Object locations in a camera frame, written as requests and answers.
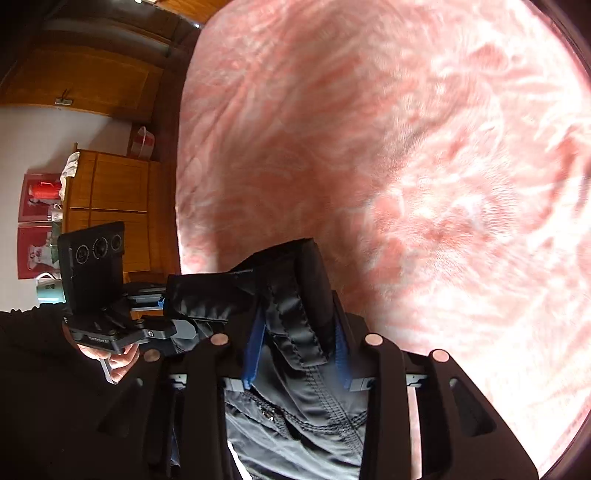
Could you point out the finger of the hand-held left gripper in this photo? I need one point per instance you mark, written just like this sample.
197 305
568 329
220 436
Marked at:
145 300
178 334

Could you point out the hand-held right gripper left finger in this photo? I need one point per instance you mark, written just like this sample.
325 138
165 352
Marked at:
255 355

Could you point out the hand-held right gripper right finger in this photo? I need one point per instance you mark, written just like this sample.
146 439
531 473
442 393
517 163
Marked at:
342 369

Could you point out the black quilted pants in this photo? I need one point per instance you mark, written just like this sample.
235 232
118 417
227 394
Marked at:
295 415

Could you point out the person's left forearm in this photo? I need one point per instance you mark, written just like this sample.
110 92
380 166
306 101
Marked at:
37 392

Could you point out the person's left hand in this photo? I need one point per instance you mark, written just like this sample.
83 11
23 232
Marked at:
127 363

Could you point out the teal kettle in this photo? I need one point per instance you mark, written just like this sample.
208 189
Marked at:
48 290

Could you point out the wooden cabinet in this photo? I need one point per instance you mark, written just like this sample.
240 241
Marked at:
115 194

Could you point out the white cloth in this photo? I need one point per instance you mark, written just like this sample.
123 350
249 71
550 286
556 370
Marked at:
71 164

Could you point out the red white plastic basin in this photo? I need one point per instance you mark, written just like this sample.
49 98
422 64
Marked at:
143 141

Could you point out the wooden wardrobe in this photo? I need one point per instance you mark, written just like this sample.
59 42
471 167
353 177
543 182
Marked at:
92 78

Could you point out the bed with pink sheet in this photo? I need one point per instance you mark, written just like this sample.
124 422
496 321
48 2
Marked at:
415 161

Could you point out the red wall poster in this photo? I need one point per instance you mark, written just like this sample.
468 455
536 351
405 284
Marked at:
27 210
27 272

